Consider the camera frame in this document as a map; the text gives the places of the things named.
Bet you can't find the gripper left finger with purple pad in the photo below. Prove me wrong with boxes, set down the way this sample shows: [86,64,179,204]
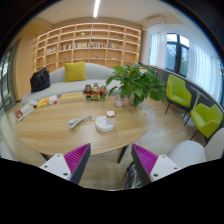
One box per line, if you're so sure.
[41,144,91,184]

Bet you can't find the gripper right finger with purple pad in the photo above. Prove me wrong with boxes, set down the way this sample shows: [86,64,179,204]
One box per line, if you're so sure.
[131,144,179,185]

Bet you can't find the white charger with orange top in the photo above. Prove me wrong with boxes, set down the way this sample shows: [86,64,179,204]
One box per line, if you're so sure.
[106,111,116,124]

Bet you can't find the white round chair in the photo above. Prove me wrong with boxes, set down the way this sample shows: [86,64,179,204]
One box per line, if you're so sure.
[168,128,224,169]

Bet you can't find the oval wooden table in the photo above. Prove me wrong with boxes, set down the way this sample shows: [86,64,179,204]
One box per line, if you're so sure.
[16,96,155,155]

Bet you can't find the yellow and pink booklet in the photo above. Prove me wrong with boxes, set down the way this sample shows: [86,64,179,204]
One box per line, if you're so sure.
[37,95,57,107]

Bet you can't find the yellow book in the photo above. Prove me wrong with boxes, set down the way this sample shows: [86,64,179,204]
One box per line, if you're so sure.
[60,92,83,102]

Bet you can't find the small white cup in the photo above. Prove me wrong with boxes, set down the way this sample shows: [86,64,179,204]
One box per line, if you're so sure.
[115,95,124,107]

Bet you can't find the red and white book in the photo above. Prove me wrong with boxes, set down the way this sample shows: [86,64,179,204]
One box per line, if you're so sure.
[15,100,38,122]

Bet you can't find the near lime green chair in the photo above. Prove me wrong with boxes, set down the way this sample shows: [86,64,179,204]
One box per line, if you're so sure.
[188,103,223,138]

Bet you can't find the lime green chair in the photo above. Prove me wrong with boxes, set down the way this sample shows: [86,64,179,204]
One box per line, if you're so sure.
[188,103,223,138]
[166,74,192,112]

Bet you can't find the colourful doll figurines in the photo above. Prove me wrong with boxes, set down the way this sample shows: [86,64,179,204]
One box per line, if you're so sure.
[83,83,107,101]

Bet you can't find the far lime green chair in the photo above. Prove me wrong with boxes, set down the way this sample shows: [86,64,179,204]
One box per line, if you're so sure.
[166,74,192,112]

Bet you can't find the green potted plant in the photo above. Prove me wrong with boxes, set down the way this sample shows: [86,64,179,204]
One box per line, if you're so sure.
[106,64,167,107]

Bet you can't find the black backpack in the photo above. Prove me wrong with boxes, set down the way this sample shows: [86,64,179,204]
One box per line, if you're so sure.
[30,68,50,93]

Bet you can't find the grey curved sofa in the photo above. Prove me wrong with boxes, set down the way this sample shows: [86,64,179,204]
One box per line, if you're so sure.
[21,63,113,105]

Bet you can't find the yellow cushion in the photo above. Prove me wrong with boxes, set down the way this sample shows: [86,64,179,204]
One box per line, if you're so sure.
[64,61,86,82]

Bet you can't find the ceiling light strip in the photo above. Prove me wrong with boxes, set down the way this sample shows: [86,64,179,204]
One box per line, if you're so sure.
[93,0,101,18]

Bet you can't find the white power cable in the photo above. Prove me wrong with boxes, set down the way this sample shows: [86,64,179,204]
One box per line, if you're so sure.
[68,114,98,130]

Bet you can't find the wooden wall bookshelf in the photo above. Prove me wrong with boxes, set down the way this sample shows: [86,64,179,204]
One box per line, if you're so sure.
[34,23,141,72]

